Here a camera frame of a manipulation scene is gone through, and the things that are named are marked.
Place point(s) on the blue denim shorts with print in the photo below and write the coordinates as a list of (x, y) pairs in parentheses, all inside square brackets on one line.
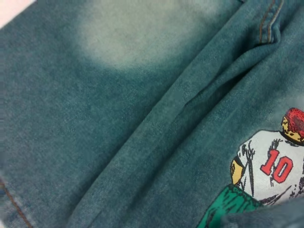
[(123, 118)]

